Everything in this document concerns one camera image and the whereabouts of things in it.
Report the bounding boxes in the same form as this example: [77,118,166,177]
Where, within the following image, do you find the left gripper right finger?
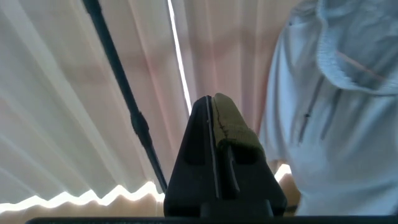
[217,141,287,218]

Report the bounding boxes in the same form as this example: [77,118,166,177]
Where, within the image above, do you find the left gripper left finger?
[164,95,220,218]

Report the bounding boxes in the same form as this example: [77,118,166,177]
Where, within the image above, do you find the green garment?
[211,92,267,160]

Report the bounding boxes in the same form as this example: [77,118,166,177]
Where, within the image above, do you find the pale grey shorts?
[258,0,398,216]

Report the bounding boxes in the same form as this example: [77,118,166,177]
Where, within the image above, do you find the pink clothes hanger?
[335,49,386,82]

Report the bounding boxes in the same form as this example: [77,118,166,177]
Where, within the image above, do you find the black clothes rack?
[82,0,169,194]

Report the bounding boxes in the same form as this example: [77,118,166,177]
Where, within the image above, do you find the beige curtain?
[0,0,301,205]

